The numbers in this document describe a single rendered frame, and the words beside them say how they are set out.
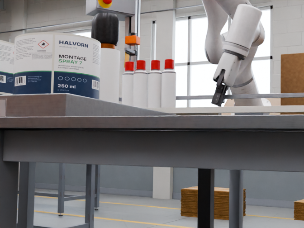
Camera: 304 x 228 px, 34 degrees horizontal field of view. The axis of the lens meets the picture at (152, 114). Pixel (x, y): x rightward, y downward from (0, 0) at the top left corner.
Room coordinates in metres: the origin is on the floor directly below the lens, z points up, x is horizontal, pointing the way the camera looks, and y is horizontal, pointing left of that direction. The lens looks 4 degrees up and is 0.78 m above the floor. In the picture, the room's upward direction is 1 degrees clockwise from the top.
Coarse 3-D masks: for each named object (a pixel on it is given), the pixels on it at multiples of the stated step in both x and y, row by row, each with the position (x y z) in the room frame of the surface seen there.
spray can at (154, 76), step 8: (152, 64) 1.70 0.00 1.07; (152, 72) 1.69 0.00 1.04; (160, 72) 1.70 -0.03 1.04; (152, 80) 1.69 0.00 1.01; (160, 80) 1.70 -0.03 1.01; (152, 88) 1.69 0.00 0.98; (160, 88) 1.70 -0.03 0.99; (152, 96) 1.69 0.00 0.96; (160, 96) 1.70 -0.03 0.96; (152, 104) 1.69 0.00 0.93; (160, 104) 1.70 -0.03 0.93
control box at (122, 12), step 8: (88, 0) 1.85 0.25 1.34; (96, 0) 1.80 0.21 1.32; (112, 0) 1.82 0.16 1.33; (120, 0) 1.84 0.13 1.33; (128, 0) 1.86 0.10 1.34; (88, 8) 1.85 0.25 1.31; (96, 8) 1.80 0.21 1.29; (104, 8) 1.81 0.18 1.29; (112, 8) 1.82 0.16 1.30; (120, 8) 1.84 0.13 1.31; (128, 8) 1.86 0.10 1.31; (120, 16) 1.88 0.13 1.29; (128, 16) 1.88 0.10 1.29
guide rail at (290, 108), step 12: (144, 108) 1.67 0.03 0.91; (156, 108) 1.65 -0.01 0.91; (168, 108) 1.64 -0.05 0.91; (180, 108) 1.62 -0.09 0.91; (192, 108) 1.60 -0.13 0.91; (204, 108) 1.59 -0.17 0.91; (216, 108) 1.57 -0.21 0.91; (228, 108) 1.55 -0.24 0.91; (240, 108) 1.54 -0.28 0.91; (252, 108) 1.52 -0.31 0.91; (264, 108) 1.51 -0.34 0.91; (276, 108) 1.49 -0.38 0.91; (288, 108) 1.48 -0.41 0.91; (300, 108) 1.47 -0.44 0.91
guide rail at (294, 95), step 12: (180, 96) 1.70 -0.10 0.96; (192, 96) 1.69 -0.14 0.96; (204, 96) 1.67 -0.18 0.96; (228, 96) 1.64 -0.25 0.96; (240, 96) 1.62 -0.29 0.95; (252, 96) 1.60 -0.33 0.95; (264, 96) 1.59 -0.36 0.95; (276, 96) 1.57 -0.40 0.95; (288, 96) 1.56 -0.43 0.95; (300, 96) 1.54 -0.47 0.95
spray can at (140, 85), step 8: (136, 64) 1.72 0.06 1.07; (144, 64) 1.71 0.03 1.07; (136, 72) 1.70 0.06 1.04; (144, 72) 1.70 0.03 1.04; (136, 80) 1.70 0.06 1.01; (144, 80) 1.70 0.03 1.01; (136, 88) 1.70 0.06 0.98; (144, 88) 1.70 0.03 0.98; (136, 96) 1.70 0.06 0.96; (144, 96) 1.70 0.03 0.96; (136, 104) 1.70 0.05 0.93; (144, 104) 1.70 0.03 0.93
